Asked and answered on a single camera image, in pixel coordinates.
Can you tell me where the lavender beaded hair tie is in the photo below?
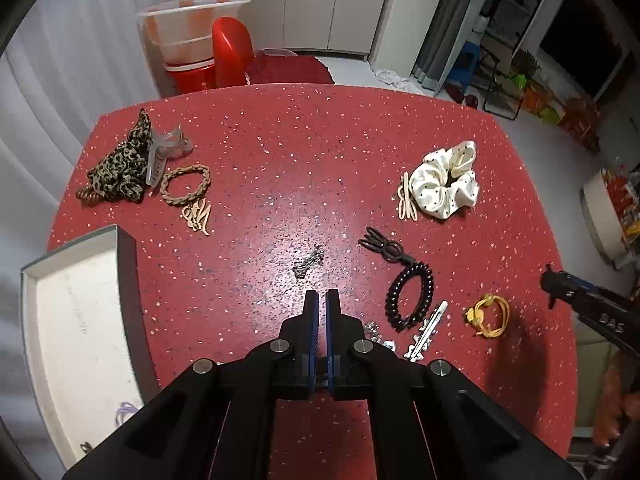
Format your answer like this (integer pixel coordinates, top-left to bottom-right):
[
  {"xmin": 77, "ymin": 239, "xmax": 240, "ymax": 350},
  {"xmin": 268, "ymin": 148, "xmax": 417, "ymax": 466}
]
[{"xmin": 112, "ymin": 399, "xmax": 143, "ymax": 426}]

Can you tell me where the white cloth on floor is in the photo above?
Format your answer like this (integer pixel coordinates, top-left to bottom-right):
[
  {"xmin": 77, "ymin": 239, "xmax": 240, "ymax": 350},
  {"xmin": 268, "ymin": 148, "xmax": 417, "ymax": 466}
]
[{"xmin": 374, "ymin": 67, "xmax": 417, "ymax": 90}]

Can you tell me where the beige hair clips pair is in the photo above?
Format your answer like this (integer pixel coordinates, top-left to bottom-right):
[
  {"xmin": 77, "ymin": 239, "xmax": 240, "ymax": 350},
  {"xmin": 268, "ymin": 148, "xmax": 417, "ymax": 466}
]
[{"xmin": 397, "ymin": 172, "xmax": 420, "ymax": 221}]

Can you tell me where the black spiral hair tie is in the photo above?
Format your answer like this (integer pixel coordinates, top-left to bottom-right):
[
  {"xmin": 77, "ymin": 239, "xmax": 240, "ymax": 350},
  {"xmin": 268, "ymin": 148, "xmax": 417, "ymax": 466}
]
[{"xmin": 385, "ymin": 260, "xmax": 435, "ymax": 332}]

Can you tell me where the white polka dot scrunchie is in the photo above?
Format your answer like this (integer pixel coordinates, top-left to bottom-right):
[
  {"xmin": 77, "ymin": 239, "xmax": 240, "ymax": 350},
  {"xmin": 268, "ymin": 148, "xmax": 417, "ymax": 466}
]
[{"xmin": 410, "ymin": 140, "xmax": 480, "ymax": 220}]

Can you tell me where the white shallow tray box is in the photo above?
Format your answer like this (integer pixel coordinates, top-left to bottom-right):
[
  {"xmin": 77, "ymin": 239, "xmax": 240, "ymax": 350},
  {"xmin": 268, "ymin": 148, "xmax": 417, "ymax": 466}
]
[{"xmin": 20, "ymin": 225, "xmax": 158, "ymax": 471}]

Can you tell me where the silver metal hair clip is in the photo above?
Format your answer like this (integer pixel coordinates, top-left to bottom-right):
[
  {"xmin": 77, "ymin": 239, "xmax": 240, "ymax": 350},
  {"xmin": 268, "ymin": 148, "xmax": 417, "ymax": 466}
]
[{"xmin": 404, "ymin": 301, "xmax": 449, "ymax": 362}]

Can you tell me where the grey curtain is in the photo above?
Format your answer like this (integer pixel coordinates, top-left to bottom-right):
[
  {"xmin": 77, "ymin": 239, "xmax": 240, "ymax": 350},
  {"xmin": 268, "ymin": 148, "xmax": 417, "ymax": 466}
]
[{"xmin": 414, "ymin": 0, "xmax": 483, "ymax": 92}]

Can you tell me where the translucent plastic basin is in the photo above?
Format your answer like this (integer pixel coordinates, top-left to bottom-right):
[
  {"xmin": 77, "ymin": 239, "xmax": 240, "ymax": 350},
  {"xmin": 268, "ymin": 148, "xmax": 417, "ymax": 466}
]
[{"xmin": 137, "ymin": 0, "xmax": 251, "ymax": 67}]

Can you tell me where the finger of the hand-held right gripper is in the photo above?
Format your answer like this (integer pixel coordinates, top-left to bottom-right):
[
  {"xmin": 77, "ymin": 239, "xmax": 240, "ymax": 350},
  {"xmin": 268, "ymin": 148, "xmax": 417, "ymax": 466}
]
[{"xmin": 541, "ymin": 264, "xmax": 640, "ymax": 311}]

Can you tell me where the dark red cloth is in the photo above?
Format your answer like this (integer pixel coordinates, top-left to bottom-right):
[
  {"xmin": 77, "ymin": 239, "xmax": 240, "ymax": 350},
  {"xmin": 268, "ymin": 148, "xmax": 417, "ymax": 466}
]
[{"xmin": 246, "ymin": 50, "xmax": 336, "ymax": 86}]

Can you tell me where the black folding chair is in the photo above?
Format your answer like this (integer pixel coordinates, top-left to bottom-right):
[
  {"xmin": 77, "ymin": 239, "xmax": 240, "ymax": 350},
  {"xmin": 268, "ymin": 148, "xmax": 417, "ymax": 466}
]
[{"xmin": 479, "ymin": 44, "xmax": 527, "ymax": 122}]

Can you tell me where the brown braided hair tie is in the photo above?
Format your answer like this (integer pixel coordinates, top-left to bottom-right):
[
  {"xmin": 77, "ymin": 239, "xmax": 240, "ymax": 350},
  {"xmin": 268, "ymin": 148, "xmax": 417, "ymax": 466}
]
[{"xmin": 160, "ymin": 164, "xmax": 212, "ymax": 207}]

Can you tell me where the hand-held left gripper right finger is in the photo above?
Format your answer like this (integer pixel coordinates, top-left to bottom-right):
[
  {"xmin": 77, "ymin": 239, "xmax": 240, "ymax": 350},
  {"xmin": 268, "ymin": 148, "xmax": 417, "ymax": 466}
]
[{"xmin": 326, "ymin": 289, "xmax": 586, "ymax": 480}]

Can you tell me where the red plastic bucket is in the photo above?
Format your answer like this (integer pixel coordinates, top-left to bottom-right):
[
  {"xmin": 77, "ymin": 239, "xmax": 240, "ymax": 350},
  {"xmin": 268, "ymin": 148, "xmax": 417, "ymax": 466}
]
[{"xmin": 164, "ymin": 57, "xmax": 221, "ymax": 96}]

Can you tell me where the blue plastic stool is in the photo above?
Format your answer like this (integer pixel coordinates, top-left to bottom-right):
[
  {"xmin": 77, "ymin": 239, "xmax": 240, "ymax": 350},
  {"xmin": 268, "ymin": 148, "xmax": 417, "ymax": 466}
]
[{"xmin": 446, "ymin": 41, "xmax": 482, "ymax": 86}]

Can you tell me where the red plastic chair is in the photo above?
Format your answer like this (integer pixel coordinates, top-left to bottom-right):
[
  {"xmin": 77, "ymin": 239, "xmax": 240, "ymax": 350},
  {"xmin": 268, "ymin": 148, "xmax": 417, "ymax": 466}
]
[{"xmin": 211, "ymin": 16, "xmax": 256, "ymax": 90}]

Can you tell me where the small metal charm pendant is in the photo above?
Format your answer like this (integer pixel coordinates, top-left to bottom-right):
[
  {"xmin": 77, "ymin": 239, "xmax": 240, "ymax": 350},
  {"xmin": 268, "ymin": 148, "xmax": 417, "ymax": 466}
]
[{"xmin": 293, "ymin": 244, "xmax": 325, "ymax": 279}]

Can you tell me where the white curtain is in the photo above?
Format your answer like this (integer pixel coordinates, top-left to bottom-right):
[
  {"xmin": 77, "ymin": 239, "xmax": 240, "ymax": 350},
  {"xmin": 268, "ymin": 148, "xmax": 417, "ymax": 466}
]
[{"xmin": 0, "ymin": 0, "xmax": 187, "ymax": 321}]

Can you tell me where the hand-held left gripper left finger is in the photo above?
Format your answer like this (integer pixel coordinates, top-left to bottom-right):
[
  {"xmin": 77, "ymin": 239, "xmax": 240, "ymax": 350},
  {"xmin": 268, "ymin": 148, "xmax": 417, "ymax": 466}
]
[{"xmin": 62, "ymin": 289, "xmax": 320, "ymax": 480}]

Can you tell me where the white storage container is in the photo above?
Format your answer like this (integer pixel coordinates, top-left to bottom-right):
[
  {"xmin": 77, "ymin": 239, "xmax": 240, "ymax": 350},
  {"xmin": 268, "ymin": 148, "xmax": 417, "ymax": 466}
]
[{"xmin": 580, "ymin": 169, "xmax": 640, "ymax": 267}]

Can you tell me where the beige letter hair clip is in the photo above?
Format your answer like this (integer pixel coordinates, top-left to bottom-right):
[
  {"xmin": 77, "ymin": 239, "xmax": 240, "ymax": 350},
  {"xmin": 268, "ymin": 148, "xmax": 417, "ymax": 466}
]
[{"xmin": 181, "ymin": 199, "xmax": 213, "ymax": 237}]

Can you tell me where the clear plastic claw clip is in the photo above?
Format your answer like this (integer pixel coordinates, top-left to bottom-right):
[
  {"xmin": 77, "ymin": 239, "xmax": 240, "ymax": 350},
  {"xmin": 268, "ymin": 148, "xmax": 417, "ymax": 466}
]
[{"xmin": 145, "ymin": 128, "xmax": 194, "ymax": 187}]

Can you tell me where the leopard print scrunchie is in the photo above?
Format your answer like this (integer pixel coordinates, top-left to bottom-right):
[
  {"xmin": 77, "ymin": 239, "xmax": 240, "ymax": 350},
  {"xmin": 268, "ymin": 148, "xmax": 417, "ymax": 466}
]
[{"xmin": 87, "ymin": 108, "xmax": 153, "ymax": 204}]

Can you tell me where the yellow hair tie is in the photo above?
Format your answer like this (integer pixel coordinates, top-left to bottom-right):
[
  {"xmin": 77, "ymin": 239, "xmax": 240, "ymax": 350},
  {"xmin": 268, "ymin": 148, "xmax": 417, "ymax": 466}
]
[{"xmin": 464, "ymin": 294, "xmax": 512, "ymax": 338}]

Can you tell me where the orange plastic bag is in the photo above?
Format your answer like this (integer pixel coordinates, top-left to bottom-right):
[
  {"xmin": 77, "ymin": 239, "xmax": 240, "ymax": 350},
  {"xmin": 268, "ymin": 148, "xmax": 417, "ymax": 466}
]
[{"xmin": 597, "ymin": 355, "xmax": 633, "ymax": 448}]

